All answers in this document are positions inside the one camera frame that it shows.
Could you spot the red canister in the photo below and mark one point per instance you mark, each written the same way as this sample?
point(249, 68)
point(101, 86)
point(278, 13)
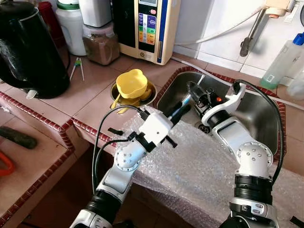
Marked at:
point(47, 19)

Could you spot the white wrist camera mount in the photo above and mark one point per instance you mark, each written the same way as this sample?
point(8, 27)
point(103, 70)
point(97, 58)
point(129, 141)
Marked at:
point(237, 92)
point(154, 127)

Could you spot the dark green cucumber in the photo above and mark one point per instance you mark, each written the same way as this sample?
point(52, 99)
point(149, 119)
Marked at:
point(19, 137)

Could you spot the yellow plastic cup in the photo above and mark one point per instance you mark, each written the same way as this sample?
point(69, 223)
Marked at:
point(130, 85)

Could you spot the beige water ionizer machine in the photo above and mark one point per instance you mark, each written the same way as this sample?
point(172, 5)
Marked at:
point(164, 28)

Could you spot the long black tape strip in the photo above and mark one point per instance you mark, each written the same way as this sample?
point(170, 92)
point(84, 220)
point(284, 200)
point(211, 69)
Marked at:
point(297, 222)

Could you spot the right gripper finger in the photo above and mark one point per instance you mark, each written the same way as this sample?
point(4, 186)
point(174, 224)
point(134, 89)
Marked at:
point(201, 90)
point(192, 89)

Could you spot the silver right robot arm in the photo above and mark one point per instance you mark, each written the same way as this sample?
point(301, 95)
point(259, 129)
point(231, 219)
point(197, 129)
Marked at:
point(251, 156)

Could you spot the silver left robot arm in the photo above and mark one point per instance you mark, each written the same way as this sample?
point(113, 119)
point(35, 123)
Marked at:
point(121, 161)

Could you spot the black electric kettle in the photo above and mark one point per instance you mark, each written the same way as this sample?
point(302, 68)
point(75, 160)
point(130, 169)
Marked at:
point(28, 52)

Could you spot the clear bottle blue cap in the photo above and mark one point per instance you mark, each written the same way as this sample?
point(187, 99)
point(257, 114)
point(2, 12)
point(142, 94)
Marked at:
point(280, 61)

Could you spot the white plastic container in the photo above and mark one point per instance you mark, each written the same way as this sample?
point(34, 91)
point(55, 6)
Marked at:
point(95, 12)

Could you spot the steel faucet beige fitting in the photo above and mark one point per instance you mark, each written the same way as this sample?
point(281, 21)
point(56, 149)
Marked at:
point(251, 33)

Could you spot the jar of brown powder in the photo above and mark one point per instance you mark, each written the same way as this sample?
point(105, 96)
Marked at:
point(100, 50)

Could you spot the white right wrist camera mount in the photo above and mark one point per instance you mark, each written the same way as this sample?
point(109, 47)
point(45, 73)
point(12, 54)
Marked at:
point(237, 92)

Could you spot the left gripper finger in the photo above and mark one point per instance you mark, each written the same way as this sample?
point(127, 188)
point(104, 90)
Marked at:
point(181, 107)
point(184, 115)

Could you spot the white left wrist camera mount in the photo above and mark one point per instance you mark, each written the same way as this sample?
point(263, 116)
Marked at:
point(154, 127)

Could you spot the large steel sink basin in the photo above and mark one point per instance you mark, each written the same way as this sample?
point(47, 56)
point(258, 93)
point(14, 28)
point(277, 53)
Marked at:
point(256, 114)

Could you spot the short black tape piece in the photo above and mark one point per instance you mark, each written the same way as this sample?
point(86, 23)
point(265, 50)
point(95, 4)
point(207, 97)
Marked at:
point(115, 131)

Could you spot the round steel bowl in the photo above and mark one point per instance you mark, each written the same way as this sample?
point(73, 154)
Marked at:
point(151, 95)

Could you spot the white tongs green hinge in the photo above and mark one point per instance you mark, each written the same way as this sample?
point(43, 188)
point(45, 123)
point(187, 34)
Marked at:
point(77, 61)

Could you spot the clear bubble wrap sheet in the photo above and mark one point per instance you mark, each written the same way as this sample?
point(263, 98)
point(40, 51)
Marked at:
point(190, 175)

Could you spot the white jar green lid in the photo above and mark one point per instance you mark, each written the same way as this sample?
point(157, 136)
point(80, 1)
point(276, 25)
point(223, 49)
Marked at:
point(71, 28)

